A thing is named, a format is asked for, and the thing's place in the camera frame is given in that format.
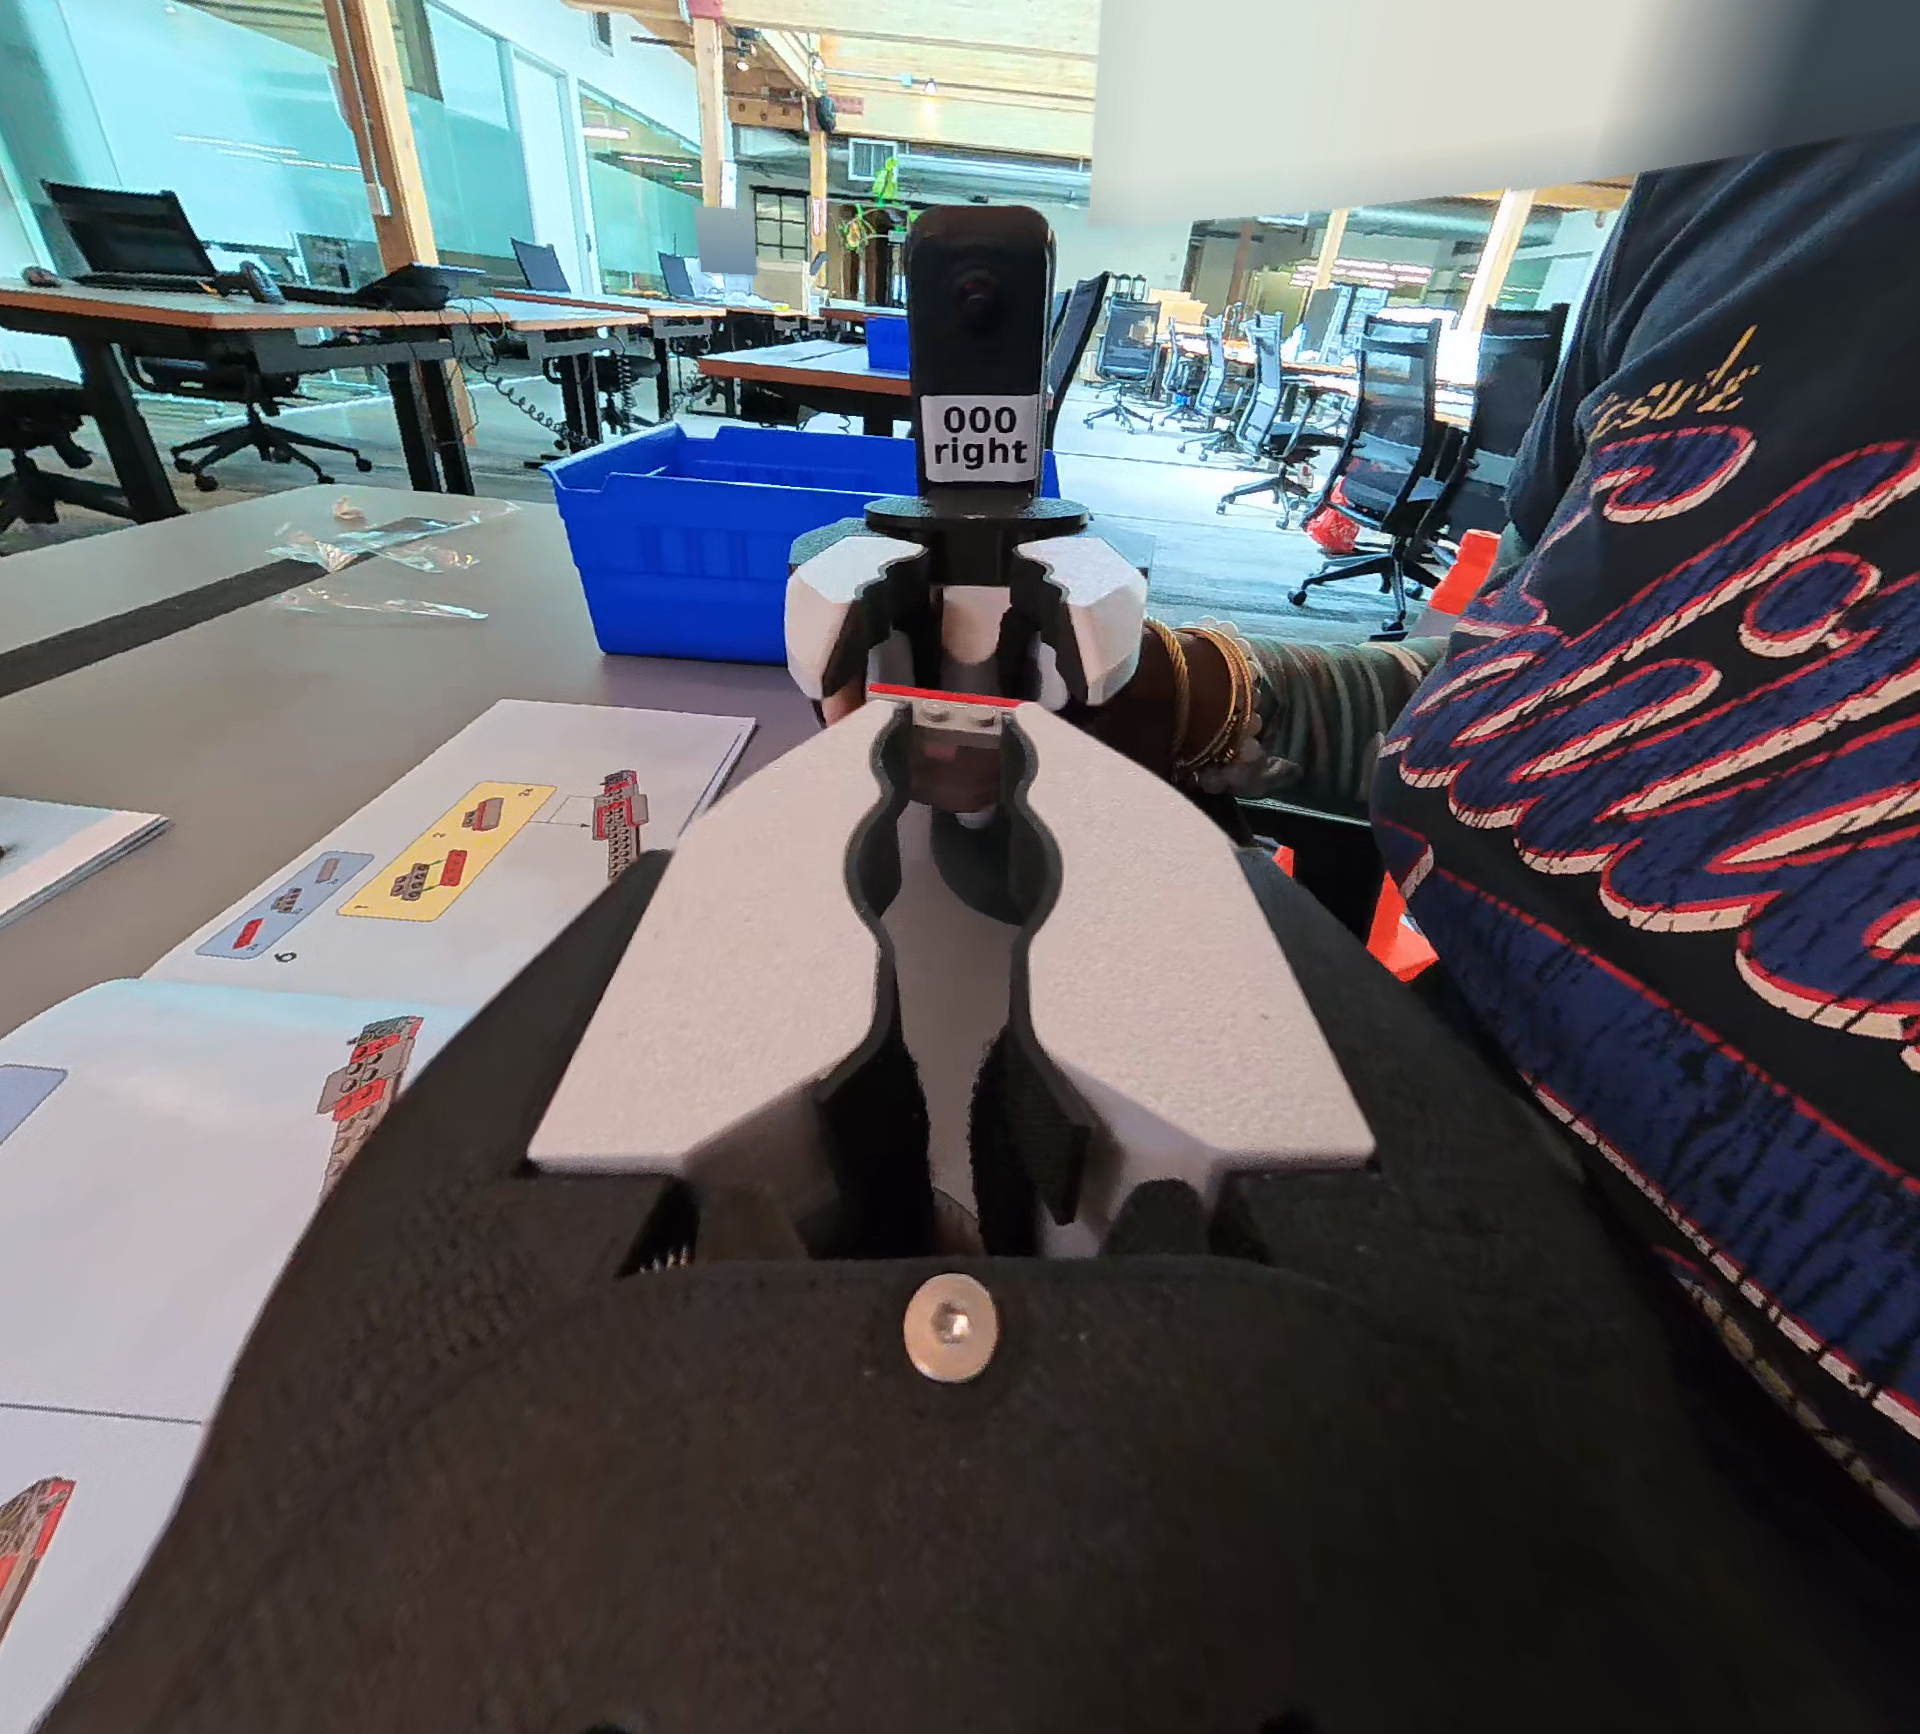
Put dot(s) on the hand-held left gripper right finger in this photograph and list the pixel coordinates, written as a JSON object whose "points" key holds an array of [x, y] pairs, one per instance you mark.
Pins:
{"points": [[1185, 984]]}

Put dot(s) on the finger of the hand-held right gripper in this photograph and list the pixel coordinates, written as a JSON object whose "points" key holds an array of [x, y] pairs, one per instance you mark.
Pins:
{"points": [[1094, 624], [832, 624]]}

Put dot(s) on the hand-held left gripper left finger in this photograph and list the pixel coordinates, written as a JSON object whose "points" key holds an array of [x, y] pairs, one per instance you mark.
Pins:
{"points": [[721, 984]]}

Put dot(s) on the red and grey lego assembly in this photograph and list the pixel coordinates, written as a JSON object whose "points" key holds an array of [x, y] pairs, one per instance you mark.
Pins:
{"points": [[944, 714]]}

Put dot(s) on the blue plastic bin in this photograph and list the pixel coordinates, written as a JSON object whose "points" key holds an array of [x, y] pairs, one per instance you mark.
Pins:
{"points": [[674, 564], [888, 349]]}

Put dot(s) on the person's right forearm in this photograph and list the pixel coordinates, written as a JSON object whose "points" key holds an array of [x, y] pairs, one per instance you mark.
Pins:
{"points": [[1335, 714]]}

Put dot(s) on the open lego instruction booklet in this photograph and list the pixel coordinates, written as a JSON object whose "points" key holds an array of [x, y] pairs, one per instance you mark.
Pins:
{"points": [[150, 1164]]}

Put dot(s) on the closed lego instruction booklet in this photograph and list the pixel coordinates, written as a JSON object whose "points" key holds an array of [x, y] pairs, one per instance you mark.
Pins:
{"points": [[74, 848]]}

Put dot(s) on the person's right hand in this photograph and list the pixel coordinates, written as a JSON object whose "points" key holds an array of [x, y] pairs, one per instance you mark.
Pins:
{"points": [[1158, 698]]}

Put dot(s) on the gold bangle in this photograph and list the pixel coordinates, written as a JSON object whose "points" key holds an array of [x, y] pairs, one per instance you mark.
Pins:
{"points": [[1178, 693], [1233, 698]]}

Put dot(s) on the black office chair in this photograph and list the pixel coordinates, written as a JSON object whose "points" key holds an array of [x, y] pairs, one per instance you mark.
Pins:
{"points": [[39, 429], [1081, 338], [241, 407]]}

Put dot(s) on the green potted plant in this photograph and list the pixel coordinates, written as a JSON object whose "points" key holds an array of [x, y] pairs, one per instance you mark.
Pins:
{"points": [[878, 213]]}

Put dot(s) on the wooden office desk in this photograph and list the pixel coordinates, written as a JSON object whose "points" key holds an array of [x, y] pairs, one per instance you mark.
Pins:
{"points": [[794, 366], [601, 316], [225, 312]]}

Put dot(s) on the black laptop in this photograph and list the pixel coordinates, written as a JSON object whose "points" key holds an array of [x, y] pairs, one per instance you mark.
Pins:
{"points": [[128, 235], [543, 266], [679, 279]]}

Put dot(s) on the orange traffic cone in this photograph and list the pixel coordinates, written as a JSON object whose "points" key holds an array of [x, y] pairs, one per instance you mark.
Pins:
{"points": [[1478, 573]]}

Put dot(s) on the clear plastic bag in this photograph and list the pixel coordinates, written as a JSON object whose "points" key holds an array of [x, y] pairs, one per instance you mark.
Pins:
{"points": [[391, 605], [405, 535]]}

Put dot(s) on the person in graphic shirt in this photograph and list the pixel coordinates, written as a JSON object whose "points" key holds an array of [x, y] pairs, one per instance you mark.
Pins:
{"points": [[1650, 714]]}

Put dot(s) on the black bag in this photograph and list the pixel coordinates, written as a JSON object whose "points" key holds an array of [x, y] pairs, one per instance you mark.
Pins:
{"points": [[405, 288]]}

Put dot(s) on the black desk phone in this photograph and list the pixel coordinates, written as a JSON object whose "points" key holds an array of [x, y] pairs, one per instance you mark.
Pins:
{"points": [[248, 285]]}

